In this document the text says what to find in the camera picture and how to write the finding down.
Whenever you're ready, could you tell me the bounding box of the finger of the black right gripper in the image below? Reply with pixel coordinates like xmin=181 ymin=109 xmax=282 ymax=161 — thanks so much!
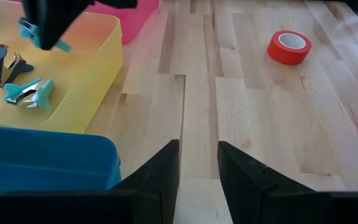
xmin=22 ymin=0 xmax=90 ymax=51

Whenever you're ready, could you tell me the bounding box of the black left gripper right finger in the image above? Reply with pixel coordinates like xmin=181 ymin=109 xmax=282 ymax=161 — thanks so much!
xmin=218 ymin=140 xmax=358 ymax=224

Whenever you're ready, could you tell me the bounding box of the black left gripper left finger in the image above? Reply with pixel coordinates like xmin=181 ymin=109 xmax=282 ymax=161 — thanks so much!
xmin=0 ymin=139 xmax=180 ymax=224

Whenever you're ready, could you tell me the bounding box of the teal staple remover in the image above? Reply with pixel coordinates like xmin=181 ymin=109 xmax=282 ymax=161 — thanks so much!
xmin=17 ymin=17 xmax=73 ymax=54
xmin=3 ymin=77 xmax=55 ymax=111

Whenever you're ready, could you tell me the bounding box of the red tape roll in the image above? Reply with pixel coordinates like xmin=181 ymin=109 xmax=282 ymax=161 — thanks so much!
xmin=266 ymin=30 xmax=312 ymax=66

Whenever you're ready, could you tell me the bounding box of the pink plastic bin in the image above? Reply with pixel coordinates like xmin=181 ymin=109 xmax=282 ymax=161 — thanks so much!
xmin=0 ymin=0 xmax=160 ymax=46

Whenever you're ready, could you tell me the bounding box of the yellow plastic bin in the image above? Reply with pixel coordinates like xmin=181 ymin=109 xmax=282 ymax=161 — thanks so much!
xmin=0 ymin=0 xmax=124 ymax=134

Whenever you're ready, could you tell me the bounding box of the teal plastic bin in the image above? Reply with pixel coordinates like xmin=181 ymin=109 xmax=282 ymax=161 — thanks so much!
xmin=0 ymin=124 xmax=122 ymax=203

